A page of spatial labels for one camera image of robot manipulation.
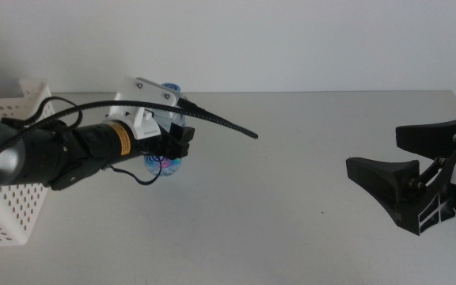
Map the thin black left gripper cable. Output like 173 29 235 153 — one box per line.
103 163 162 186

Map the clear water bottle blue cap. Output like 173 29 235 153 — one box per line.
142 82 189 177

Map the white perforated plastic basket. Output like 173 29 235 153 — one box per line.
0 78 55 247

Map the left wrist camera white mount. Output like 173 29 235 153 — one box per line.
104 76 184 140

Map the braided black left camera cable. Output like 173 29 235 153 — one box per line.
0 96 260 155

